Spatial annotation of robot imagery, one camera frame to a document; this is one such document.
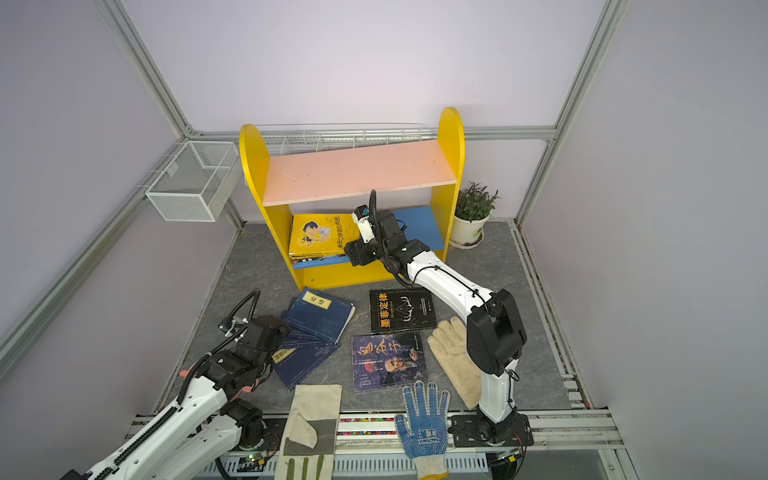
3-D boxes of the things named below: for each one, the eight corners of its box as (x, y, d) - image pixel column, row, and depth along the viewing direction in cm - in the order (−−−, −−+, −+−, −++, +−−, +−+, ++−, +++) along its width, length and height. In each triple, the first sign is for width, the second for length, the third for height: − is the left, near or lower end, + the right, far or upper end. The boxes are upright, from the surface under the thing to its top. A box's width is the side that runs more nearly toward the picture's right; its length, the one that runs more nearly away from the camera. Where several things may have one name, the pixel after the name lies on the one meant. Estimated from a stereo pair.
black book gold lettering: (367, 332, 93) (367, 330, 91) (370, 291, 102) (369, 288, 101) (437, 332, 93) (437, 330, 91) (433, 291, 102) (433, 288, 101)
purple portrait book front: (354, 392, 82) (353, 389, 80) (353, 341, 91) (352, 337, 89) (428, 384, 83) (429, 381, 81) (420, 334, 92) (421, 330, 90)
